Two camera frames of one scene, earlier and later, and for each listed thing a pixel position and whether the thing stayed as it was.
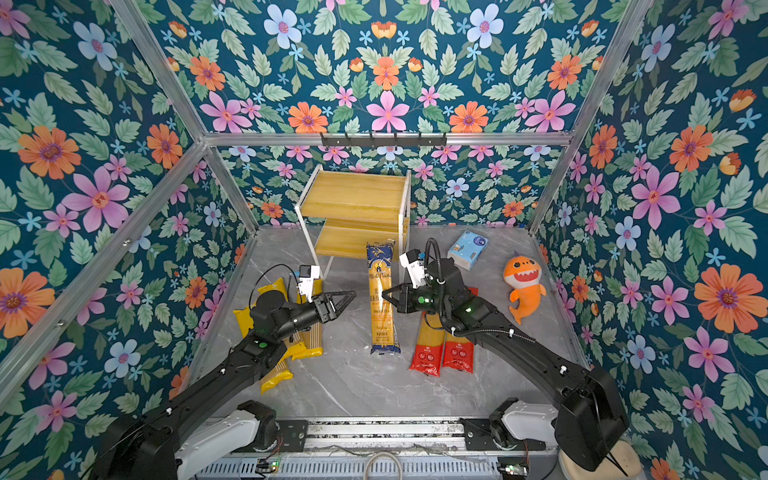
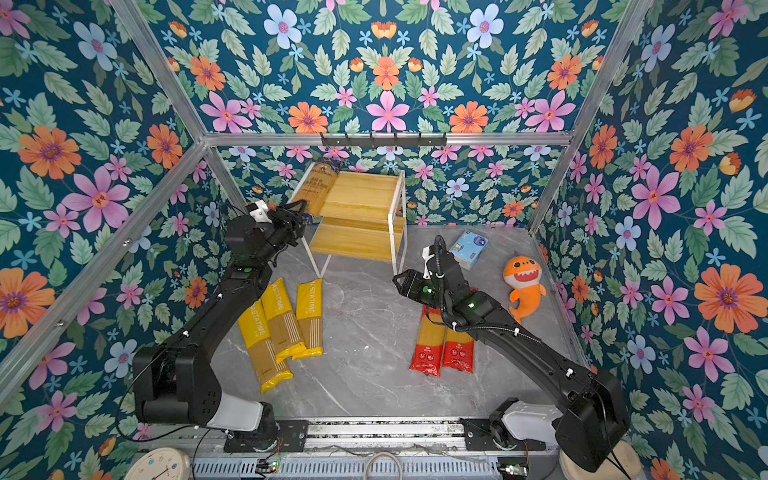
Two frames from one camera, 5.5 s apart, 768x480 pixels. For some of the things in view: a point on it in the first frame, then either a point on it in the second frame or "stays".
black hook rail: (372, 141) stays
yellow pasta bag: (311, 337) stays
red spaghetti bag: (458, 352) stays
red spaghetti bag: (428, 354) stays
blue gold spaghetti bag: (381, 277) to (317, 184)
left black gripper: (322, 302) to (285, 220)
